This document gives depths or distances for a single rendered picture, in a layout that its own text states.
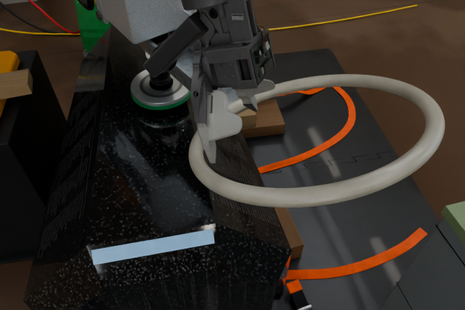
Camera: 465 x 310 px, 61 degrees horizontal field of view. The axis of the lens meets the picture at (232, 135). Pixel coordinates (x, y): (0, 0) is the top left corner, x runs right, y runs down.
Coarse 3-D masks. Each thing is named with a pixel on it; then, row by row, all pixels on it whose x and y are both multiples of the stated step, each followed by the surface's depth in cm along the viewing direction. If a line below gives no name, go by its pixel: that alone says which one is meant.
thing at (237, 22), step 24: (192, 0) 44; (216, 0) 44; (240, 0) 44; (216, 24) 47; (240, 24) 45; (216, 48) 47; (240, 48) 45; (264, 48) 48; (216, 72) 49; (240, 72) 48; (264, 72) 49
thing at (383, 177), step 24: (264, 96) 98; (408, 96) 79; (432, 120) 67; (192, 144) 80; (432, 144) 62; (192, 168) 73; (384, 168) 58; (408, 168) 58; (216, 192) 67; (240, 192) 62; (264, 192) 60; (288, 192) 59; (312, 192) 57; (336, 192) 57; (360, 192) 57
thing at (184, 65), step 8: (96, 16) 131; (144, 48) 118; (152, 48) 112; (192, 48) 116; (184, 56) 115; (192, 56) 115; (176, 64) 104; (184, 64) 112; (192, 64) 112; (176, 72) 105; (184, 72) 101; (192, 72) 109; (184, 80) 103; (224, 88) 103; (232, 96) 101; (240, 112) 97
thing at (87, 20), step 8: (80, 8) 263; (96, 8) 262; (80, 16) 265; (88, 16) 265; (80, 24) 271; (88, 24) 267; (96, 24) 267; (104, 24) 266; (112, 24) 269; (80, 32) 273; (88, 32) 270; (96, 32) 270; (104, 32) 269; (88, 40) 274; (96, 40) 273; (88, 48) 278
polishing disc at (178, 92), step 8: (144, 72) 142; (136, 80) 138; (144, 80) 138; (176, 80) 138; (136, 88) 135; (144, 88) 135; (176, 88) 135; (184, 88) 135; (136, 96) 132; (144, 96) 132; (152, 96) 132; (160, 96) 132; (168, 96) 132; (176, 96) 132; (184, 96) 133; (152, 104) 130; (160, 104) 130; (168, 104) 131
